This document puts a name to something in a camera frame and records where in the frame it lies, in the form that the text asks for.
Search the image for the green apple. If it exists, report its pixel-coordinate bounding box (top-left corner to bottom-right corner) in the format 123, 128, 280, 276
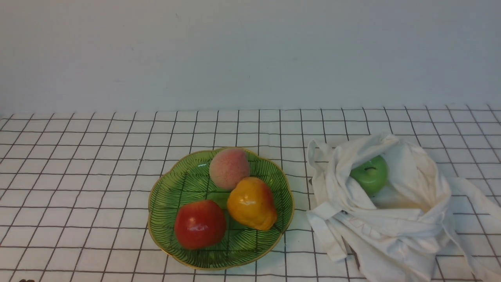
350, 155, 389, 197

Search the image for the white cloth bag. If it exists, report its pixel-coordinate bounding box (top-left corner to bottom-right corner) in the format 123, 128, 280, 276
306, 133, 500, 282

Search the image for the pink peach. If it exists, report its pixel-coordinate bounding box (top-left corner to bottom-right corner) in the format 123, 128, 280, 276
209, 147, 251, 190

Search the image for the yellow orange pear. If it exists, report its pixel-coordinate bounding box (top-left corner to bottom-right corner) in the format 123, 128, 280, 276
227, 177, 277, 231

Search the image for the green leaf-pattern plate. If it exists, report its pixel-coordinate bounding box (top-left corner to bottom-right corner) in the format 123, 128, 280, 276
148, 149, 295, 271

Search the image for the red apple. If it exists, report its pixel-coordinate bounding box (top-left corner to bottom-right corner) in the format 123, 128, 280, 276
174, 199, 227, 250

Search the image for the white grid tablecloth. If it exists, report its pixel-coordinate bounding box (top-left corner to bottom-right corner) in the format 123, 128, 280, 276
0, 104, 500, 282

